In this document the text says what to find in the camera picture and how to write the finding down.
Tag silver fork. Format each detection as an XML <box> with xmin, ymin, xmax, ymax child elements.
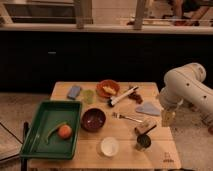
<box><xmin>112</xmin><ymin>112</ymin><xmax>143</xmax><ymax>123</ymax></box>

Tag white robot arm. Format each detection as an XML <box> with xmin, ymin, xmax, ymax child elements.
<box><xmin>158</xmin><ymin>63</ymin><xmax>213</xmax><ymax>135</ymax></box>

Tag light blue cloth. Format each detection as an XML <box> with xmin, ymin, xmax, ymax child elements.
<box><xmin>135</xmin><ymin>102</ymin><xmax>161</xmax><ymax>116</ymax></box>

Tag metal measuring cup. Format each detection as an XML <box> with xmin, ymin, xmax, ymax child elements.
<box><xmin>135</xmin><ymin>126</ymin><xmax>155</xmax><ymax>151</ymax></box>

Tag dark red food pile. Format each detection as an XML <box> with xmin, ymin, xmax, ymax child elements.
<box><xmin>129</xmin><ymin>91</ymin><xmax>143</xmax><ymax>104</ymax></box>

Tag yellow food piece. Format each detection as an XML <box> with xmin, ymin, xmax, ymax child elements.
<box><xmin>103</xmin><ymin>86</ymin><xmax>116</xmax><ymax>95</ymax></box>

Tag orange plate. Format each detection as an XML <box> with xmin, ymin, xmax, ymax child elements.
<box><xmin>96</xmin><ymin>80</ymin><xmax>120</xmax><ymax>98</ymax></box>

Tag dark brown bowl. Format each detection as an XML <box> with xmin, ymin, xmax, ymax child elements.
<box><xmin>81</xmin><ymin>108</ymin><xmax>106</xmax><ymax>132</ymax></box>

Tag green plastic cup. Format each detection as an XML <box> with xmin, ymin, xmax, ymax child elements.
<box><xmin>83</xmin><ymin>90</ymin><xmax>94</xmax><ymax>104</ymax></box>

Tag blue sponge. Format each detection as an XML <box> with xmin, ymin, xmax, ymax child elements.
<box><xmin>67</xmin><ymin>85</ymin><xmax>81</xmax><ymax>100</ymax></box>

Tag orange fruit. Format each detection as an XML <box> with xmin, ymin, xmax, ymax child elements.
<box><xmin>58</xmin><ymin>125</ymin><xmax>72</xmax><ymax>139</ymax></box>

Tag green chili pepper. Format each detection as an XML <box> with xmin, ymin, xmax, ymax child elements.
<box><xmin>45</xmin><ymin>122</ymin><xmax>66</xmax><ymax>144</ymax></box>

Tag green plastic tray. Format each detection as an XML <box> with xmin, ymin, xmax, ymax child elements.
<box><xmin>20</xmin><ymin>101</ymin><xmax>82</xmax><ymax>160</ymax></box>

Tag white black handled brush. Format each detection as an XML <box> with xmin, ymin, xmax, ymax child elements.
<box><xmin>108</xmin><ymin>86</ymin><xmax>139</xmax><ymax>107</ymax></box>

